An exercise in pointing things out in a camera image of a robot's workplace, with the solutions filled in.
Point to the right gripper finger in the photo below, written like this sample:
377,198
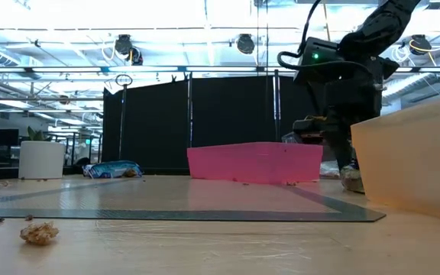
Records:
342,153

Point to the blue white granola bar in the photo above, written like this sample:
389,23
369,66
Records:
109,170

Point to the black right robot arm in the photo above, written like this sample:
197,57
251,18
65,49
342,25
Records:
380,26

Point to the granola chunk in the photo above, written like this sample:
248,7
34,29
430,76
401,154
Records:
39,233

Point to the yellow tape tag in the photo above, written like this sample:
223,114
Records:
317,119

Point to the orange plastic bin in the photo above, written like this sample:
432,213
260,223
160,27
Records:
415,160

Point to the black ceiling spotlight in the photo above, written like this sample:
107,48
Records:
245,44
123,44
419,45

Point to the pink plastic bin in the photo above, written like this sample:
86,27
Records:
243,164

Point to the dark grey bordered mat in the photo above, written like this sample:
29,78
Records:
204,215

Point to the black folding partition screen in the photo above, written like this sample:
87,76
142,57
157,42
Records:
155,126

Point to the white potted plant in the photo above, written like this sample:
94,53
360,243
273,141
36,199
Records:
42,160

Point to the black monitor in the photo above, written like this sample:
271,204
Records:
5,137

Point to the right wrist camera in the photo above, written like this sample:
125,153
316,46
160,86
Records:
308,131

